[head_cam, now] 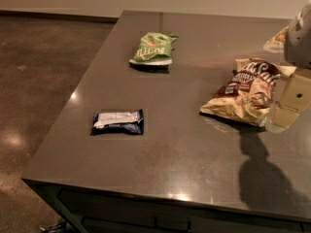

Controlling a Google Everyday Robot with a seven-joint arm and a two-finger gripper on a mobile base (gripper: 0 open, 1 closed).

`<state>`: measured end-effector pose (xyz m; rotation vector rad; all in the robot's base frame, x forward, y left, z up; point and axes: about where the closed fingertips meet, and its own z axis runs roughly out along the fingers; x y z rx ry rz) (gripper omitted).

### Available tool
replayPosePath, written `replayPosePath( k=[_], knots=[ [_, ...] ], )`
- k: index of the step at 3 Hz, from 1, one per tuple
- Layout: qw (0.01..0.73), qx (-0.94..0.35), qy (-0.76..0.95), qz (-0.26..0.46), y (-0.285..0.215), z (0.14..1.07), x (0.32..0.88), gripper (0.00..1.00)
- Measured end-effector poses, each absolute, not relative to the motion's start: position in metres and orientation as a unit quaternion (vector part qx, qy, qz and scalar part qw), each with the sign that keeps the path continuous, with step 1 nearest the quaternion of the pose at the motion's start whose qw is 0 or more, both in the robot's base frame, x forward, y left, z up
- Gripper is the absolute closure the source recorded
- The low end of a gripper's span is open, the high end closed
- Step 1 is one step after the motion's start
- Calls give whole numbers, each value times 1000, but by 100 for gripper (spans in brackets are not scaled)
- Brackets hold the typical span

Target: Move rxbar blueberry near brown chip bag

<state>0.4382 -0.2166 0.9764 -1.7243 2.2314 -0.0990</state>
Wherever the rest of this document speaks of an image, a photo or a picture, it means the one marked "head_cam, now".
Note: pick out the dark table frame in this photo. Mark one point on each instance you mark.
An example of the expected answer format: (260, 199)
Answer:
(98, 211)

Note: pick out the green chip bag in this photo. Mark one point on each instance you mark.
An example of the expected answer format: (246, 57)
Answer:
(154, 49)

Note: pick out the blue rxbar blueberry bar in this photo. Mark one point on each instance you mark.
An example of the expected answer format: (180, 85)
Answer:
(128, 122)

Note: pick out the yellow snack bag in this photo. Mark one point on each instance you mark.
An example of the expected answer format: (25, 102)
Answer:
(276, 43)

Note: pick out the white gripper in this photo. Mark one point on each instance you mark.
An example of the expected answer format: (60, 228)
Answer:
(299, 42)

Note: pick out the brown chip bag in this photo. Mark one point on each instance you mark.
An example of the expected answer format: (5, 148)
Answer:
(247, 97)

